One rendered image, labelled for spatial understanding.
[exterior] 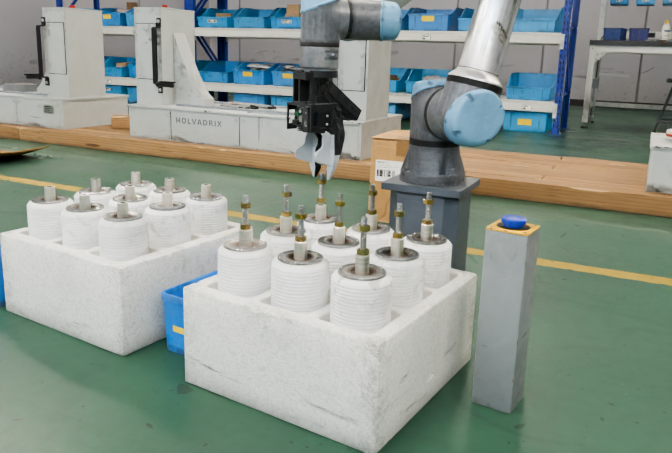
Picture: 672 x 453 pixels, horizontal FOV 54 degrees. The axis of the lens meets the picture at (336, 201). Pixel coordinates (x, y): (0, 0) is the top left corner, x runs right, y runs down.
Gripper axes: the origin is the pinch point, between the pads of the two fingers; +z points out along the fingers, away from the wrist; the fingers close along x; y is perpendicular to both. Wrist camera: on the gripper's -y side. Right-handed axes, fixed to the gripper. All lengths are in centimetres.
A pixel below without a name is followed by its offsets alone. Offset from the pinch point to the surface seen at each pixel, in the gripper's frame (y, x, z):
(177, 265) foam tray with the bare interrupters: 22.4, -19.5, 20.2
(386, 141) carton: -81, -55, 6
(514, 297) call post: -1.7, 43.7, 14.4
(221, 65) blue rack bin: -322, -505, -7
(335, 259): 13.0, 17.1, 11.6
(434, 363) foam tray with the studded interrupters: 3.8, 32.8, 28.3
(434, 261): -2.2, 27.0, 12.6
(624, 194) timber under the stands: -170, -7, 28
